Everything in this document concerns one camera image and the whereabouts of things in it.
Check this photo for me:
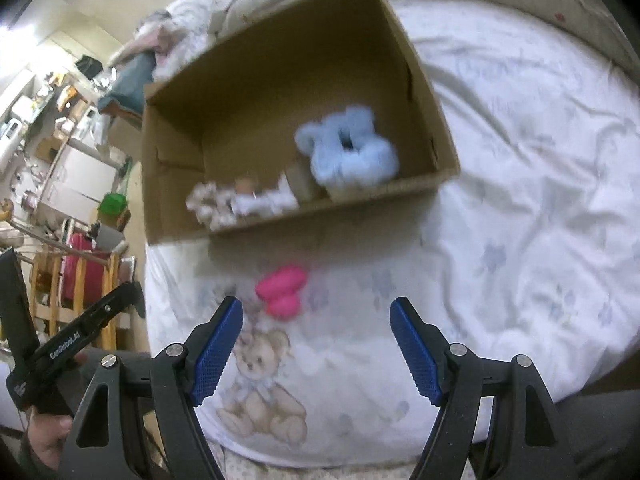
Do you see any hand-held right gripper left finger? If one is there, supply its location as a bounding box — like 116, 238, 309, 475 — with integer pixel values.
60, 296, 245, 480

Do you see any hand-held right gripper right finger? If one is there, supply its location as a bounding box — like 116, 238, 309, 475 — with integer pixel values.
390, 297, 583, 480

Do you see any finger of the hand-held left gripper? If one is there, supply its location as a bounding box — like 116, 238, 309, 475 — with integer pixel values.
94, 281, 147, 329

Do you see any pink rubber toy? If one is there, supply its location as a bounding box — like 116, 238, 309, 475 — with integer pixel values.
255, 266, 307, 320

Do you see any beige floral scrunchie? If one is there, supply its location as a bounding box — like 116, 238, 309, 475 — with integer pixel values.
186, 182, 239, 232

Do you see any brown cardboard box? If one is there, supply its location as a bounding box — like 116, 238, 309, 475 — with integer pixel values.
141, 0, 462, 247

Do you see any person's left hand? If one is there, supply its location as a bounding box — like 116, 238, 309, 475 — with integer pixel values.
20, 404, 77, 472

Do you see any pink suitcase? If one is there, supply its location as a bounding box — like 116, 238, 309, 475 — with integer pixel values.
60, 232, 109, 307

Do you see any grey bin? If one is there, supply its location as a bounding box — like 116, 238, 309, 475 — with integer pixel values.
92, 222, 129, 254

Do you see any yellow wooden chair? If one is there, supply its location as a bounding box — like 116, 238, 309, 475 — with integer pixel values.
0, 210, 124, 347

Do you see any white cabinet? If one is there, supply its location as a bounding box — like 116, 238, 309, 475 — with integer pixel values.
40, 145, 119, 216

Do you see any white floral bed sheet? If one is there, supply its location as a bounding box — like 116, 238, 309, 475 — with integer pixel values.
145, 0, 640, 468

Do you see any teal pillow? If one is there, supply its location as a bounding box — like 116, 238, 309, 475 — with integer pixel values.
97, 52, 158, 116

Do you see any black hanging clothing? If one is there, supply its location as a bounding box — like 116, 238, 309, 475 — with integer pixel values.
75, 55, 104, 79

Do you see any pink blanket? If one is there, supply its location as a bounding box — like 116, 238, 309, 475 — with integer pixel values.
112, 0, 216, 69

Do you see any cluttered wall shelf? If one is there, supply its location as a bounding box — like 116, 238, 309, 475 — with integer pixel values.
0, 67, 101, 161

